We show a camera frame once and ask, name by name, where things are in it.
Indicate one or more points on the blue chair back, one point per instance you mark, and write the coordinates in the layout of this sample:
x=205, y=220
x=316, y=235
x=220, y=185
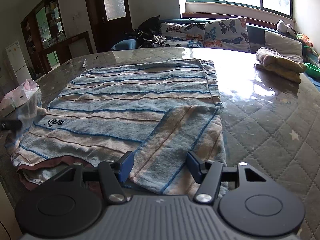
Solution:
x=129, y=44

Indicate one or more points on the right butterfly pattern cushion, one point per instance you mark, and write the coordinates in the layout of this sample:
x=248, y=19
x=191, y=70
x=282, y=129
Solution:
x=228, y=34

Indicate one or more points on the colourful plush toys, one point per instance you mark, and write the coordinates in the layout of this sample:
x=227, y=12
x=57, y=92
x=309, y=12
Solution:
x=305, y=39

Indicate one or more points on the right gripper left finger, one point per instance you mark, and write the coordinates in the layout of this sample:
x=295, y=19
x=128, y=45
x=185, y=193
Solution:
x=112, y=175

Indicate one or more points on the left butterfly pattern cushion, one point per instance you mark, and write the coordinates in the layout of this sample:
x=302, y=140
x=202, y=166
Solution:
x=183, y=35

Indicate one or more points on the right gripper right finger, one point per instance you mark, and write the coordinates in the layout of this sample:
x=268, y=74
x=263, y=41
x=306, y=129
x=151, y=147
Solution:
x=208, y=175

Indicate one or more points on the dark wooden door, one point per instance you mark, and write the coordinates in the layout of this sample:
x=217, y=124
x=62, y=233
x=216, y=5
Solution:
x=109, y=20

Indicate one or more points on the black marker pen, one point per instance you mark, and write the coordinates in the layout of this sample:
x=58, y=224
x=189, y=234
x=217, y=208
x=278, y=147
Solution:
x=84, y=63

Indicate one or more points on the white refrigerator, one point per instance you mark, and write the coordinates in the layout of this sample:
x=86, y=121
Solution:
x=17, y=62

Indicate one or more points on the folded yellow beige cloth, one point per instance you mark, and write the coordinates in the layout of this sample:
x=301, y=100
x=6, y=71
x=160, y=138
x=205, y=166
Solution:
x=286, y=66

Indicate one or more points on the dark wooden cabinet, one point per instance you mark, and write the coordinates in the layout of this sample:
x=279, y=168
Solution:
x=46, y=40

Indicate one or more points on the pink white plastic bag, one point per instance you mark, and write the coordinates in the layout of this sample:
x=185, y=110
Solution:
x=23, y=102

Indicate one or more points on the striped blue beige towel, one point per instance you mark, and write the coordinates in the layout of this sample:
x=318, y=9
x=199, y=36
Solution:
x=158, y=111

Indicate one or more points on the white plush toy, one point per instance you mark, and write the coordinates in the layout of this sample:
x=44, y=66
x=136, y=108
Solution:
x=282, y=27

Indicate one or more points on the green plastic basin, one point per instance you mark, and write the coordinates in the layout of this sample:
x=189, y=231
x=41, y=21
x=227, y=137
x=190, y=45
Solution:
x=312, y=71

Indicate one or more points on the butterfly pattern cushion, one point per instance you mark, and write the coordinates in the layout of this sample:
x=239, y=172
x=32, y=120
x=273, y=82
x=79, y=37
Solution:
x=228, y=34
x=183, y=35

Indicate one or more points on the black bag on sofa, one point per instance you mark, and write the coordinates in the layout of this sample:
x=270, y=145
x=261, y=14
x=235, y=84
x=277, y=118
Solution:
x=146, y=31

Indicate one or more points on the grey white cushion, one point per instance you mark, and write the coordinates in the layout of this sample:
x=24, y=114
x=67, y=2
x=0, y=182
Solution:
x=285, y=46

